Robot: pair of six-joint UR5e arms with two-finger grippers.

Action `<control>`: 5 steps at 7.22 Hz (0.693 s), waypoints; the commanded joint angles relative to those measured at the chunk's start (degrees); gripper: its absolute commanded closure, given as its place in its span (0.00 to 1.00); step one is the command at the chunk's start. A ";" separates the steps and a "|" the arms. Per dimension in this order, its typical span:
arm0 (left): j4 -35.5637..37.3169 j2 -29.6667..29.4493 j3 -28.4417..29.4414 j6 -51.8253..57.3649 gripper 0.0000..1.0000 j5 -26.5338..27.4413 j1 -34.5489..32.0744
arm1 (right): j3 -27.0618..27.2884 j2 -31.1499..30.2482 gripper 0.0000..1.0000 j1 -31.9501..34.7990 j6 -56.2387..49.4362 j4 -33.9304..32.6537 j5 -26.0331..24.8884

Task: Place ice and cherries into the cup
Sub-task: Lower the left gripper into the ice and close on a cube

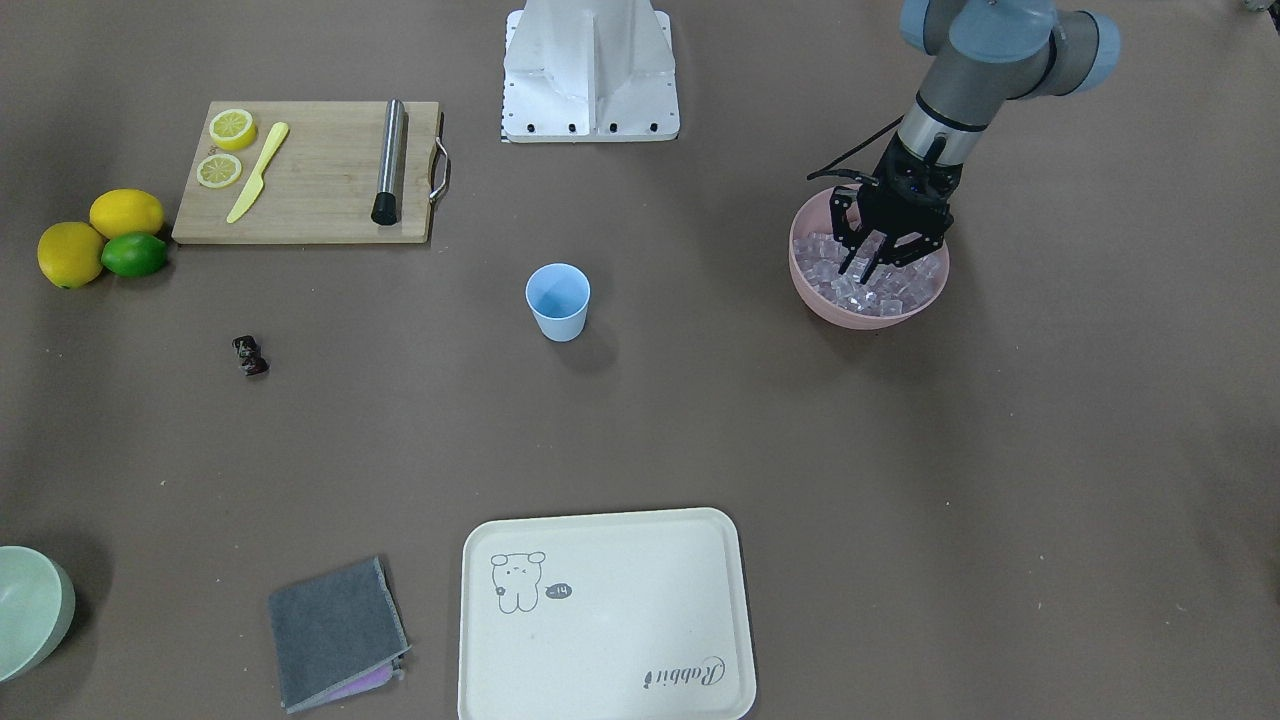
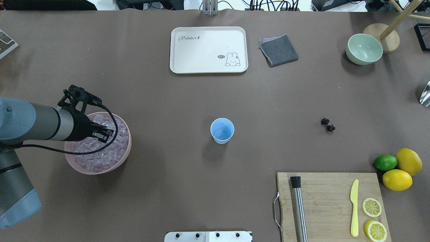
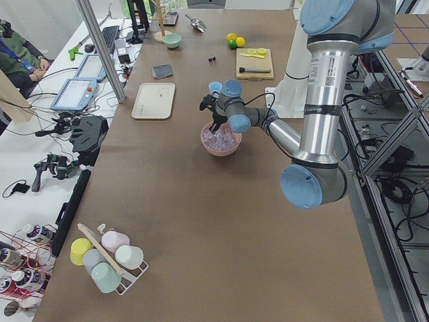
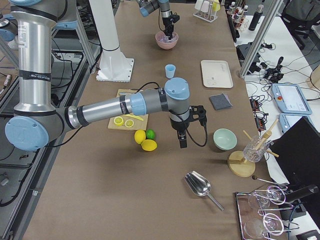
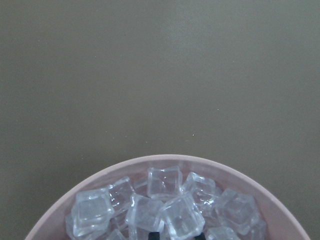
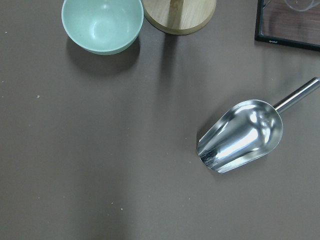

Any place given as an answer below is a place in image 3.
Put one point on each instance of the cream rabbit tray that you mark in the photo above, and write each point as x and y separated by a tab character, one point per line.
154	101

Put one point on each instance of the black gripper camera mount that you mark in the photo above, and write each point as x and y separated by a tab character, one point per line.
208	102

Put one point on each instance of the light blue cup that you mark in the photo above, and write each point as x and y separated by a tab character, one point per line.
215	88

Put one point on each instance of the white wire cup rack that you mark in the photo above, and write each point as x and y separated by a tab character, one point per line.
128	277

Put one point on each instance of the pink cup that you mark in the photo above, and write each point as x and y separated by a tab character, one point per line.
112	240

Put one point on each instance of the teach pendant far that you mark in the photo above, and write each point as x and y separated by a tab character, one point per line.
91	67

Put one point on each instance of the yellow cup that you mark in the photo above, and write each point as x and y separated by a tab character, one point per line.
78	249

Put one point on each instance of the white cup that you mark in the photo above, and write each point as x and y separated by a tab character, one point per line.
131	257

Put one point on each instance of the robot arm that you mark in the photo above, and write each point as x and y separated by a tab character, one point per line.
336	30

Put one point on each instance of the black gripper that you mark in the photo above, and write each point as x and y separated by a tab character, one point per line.
217	119

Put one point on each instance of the green lime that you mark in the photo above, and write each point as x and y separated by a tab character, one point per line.
232	44

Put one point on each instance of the seated person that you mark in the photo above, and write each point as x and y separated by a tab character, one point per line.
22	63

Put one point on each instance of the pink bowl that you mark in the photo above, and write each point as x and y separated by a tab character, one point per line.
229	152

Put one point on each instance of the metal ice scoop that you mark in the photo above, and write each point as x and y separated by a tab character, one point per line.
197	24

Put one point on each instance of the wooden cutting board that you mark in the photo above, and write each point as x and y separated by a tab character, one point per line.
242	61

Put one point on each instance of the black keyboard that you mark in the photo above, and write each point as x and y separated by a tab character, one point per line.
110	34

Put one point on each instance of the mint cup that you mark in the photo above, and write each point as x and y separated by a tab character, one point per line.
105	277

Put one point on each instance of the teach pendant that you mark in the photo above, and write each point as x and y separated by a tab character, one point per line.
75	95
91	67

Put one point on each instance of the teach pendant near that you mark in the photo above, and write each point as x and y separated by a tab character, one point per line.
75	95

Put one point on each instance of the grey folded cloth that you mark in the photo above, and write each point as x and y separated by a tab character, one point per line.
162	71

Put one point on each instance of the steel muddler black tip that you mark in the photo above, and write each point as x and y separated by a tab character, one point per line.
254	70

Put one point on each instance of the grey cup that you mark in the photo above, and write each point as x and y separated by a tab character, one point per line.
91	258

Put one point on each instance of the whole lemon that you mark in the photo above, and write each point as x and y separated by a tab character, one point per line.
240	42
231	37

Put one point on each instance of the wooden cup tree stand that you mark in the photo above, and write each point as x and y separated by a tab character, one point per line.
159	36

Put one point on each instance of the aluminium frame post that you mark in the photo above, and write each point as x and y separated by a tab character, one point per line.
93	28

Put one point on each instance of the yellow plastic knife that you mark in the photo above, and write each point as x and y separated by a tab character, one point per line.
252	55

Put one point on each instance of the mint green bowl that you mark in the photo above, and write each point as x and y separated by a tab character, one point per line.
172	41

